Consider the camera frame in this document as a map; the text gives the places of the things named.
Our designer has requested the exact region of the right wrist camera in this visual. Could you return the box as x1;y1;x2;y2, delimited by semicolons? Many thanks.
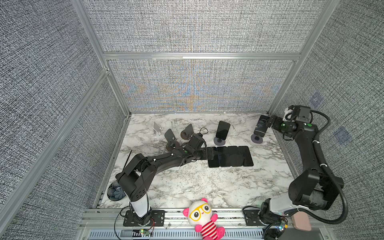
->
283;107;293;122

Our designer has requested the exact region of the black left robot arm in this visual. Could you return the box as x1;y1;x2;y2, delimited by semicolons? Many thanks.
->
116;134;208;226

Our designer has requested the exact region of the pink white plush toy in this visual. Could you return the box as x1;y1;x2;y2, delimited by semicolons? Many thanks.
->
183;198;225;240

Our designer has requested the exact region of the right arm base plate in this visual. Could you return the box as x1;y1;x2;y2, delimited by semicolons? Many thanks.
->
243;209;268;227

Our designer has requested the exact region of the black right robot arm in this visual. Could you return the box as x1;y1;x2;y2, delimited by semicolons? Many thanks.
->
260;106;349;225

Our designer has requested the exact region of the round dark stand centre-right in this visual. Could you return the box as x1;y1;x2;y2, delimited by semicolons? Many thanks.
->
214;137;226;146

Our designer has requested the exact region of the pink phone on rail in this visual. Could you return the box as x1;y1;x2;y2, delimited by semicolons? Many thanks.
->
292;212;312;232

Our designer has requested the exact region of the round purple stand far right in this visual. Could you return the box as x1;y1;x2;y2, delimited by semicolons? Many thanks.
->
251;134;263;144

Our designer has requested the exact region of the black corrugated cable conduit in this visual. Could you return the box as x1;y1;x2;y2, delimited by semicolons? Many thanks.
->
308;109;349;225

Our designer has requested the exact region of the black phone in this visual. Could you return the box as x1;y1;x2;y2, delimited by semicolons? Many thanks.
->
216;121;231;140
254;115;270;138
207;147;220;168
217;146;232;167
239;146;254;167
228;146;243;167

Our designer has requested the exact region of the round dark stand centre-left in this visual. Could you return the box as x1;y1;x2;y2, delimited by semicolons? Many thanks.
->
181;124;195;140

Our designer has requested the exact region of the dark round fan disc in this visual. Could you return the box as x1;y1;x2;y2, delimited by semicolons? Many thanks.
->
107;181;126;202

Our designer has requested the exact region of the aluminium front rail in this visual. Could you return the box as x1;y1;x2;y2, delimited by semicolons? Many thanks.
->
78;207;334;240

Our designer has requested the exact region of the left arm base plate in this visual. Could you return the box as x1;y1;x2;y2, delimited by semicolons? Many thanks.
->
123;210;165;228

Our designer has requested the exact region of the white folding stand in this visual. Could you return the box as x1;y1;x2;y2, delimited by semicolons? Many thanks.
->
153;122;163;137

